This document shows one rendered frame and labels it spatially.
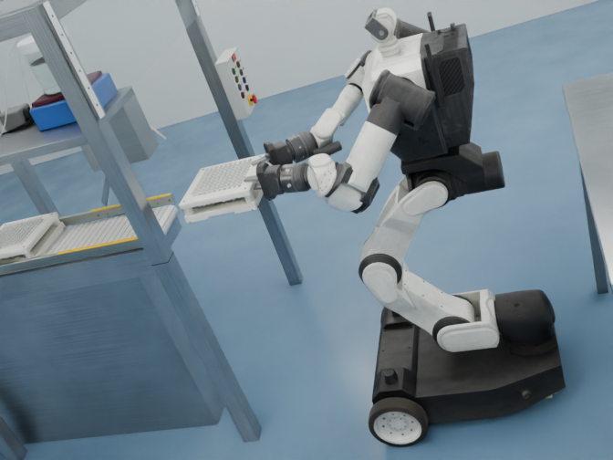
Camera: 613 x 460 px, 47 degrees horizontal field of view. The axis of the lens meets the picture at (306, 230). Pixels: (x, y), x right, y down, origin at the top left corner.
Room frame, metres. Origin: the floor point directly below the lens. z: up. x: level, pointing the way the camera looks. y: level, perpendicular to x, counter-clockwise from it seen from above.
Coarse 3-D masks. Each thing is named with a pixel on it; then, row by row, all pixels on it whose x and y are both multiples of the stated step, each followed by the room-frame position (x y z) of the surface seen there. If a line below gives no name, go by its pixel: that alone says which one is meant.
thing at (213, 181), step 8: (224, 168) 2.18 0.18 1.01; (232, 168) 2.16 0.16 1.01; (240, 168) 2.13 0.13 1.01; (208, 176) 2.16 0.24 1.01; (216, 176) 2.13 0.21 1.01; (224, 176) 2.12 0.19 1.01; (232, 176) 2.09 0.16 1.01; (240, 176) 2.09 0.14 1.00; (208, 184) 2.11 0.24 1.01; (216, 184) 2.08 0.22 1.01; (224, 184) 2.05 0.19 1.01
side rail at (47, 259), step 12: (132, 240) 2.10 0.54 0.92; (72, 252) 2.18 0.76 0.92; (84, 252) 2.17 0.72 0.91; (96, 252) 2.15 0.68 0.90; (108, 252) 2.14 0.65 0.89; (0, 264) 2.30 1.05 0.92; (12, 264) 2.27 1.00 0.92; (24, 264) 2.25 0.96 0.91; (36, 264) 2.24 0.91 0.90; (48, 264) 2.22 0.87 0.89
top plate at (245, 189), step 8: (240, 160) 2.22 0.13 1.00; (200, 176) 2.21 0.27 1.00; (192, 184) 2.16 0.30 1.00; (248, 184) 2.00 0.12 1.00; (216, 192) 2.04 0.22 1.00; (224, 192) 2.02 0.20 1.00; (232, 192) 2.00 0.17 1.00; (240, 192) 1.98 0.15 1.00; (248, 192) 1.97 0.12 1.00; (184, 200) 2.07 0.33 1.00; (192, 200) 2.04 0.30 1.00; (200, 200) 2.03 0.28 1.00; (208, 200) 2.01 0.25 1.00; (216, 200) 2.00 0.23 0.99; (224, 200) 2.00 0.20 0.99; (184, 208) 2.04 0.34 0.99
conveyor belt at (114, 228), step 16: (160, 208) 2.35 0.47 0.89; (176, 208) 2.33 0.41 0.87; (80, 224) 2.47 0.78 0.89; (96, 224) 2.42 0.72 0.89; (112, 224) 2.37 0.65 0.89; (128, 224) 2.32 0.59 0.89; (160, 224) 2.23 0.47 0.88; (64, 240) 2.38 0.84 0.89; (80, 240) 2.33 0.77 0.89; (96, 240) 2.28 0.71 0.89; (112, 240) 2.23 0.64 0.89
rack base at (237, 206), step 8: (256, 192) 2.03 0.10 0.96; (232, 200) 2.04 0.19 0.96; (240, 200) 2.02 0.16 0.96; (256, 200) 1.99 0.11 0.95; (192, 208) 2.09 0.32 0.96; (200, 208) 2.07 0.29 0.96; (208, 208) 2.05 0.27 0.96; (216, 208) 2.02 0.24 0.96; (224, 208) 2.00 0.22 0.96; (232, 208) 1.99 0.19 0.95; (240, 208) 1.98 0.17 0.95; (248, 208) 1.97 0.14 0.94; (256, 208) 1.97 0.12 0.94; (184, 216) 2.05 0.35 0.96; (192, 216) 2.04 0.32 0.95; (200, 216) 2.03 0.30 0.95; (208, 216) 2.04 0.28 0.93
